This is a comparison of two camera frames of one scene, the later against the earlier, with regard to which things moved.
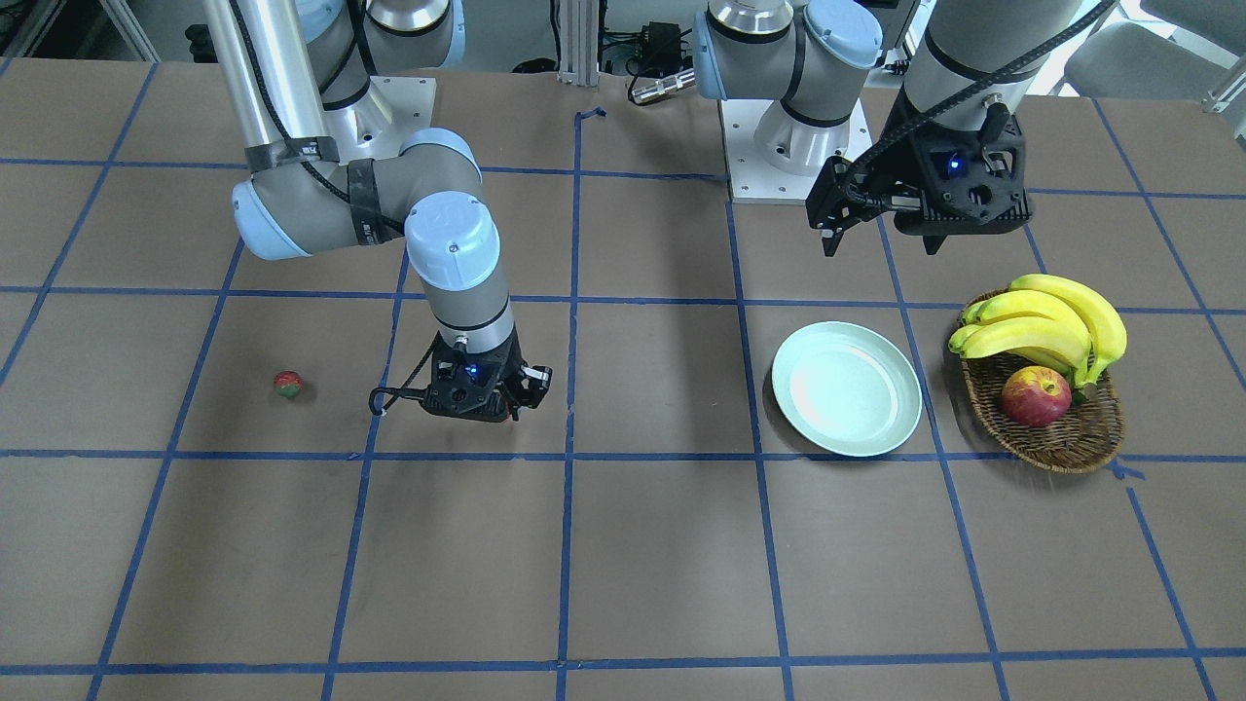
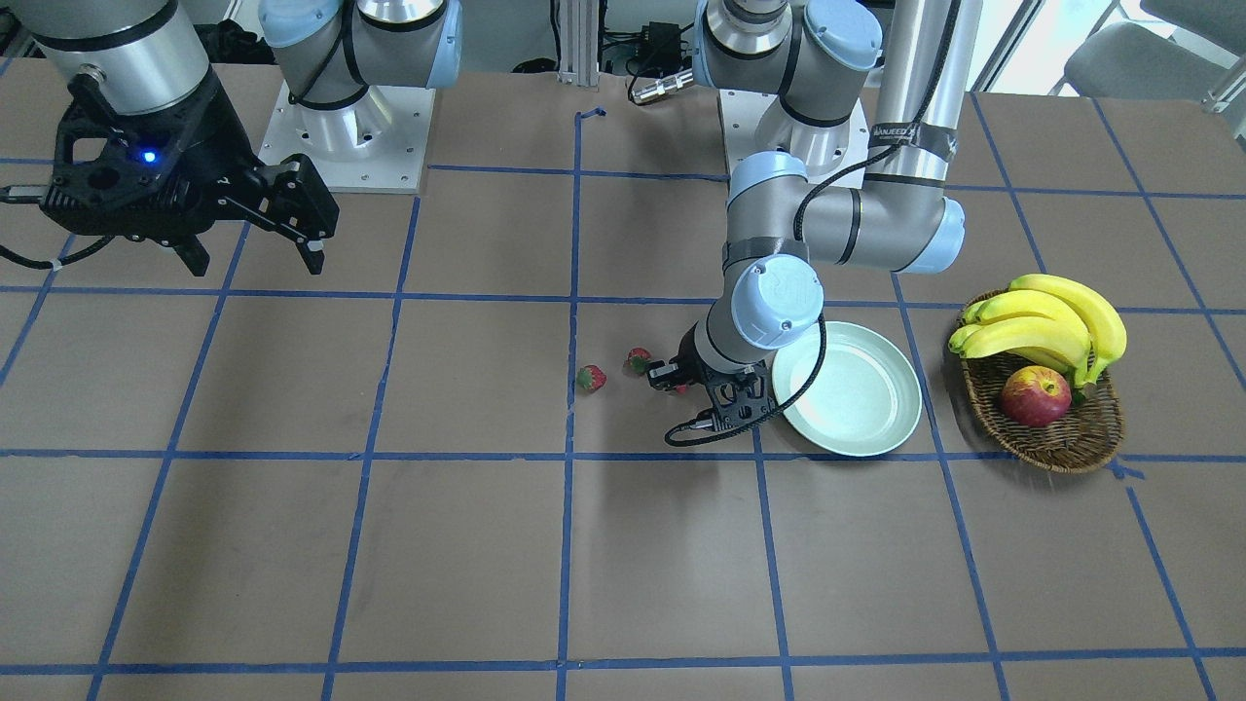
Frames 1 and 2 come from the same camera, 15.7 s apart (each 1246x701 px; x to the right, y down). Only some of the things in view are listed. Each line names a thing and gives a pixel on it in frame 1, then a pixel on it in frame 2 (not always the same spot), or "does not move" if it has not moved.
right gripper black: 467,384 to 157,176
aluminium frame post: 579,43 does not move
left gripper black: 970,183 to 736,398
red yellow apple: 1036,396 does not move
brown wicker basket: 1089,436 does not move
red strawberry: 288,384 to 637,358
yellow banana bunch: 1046,317 does not move
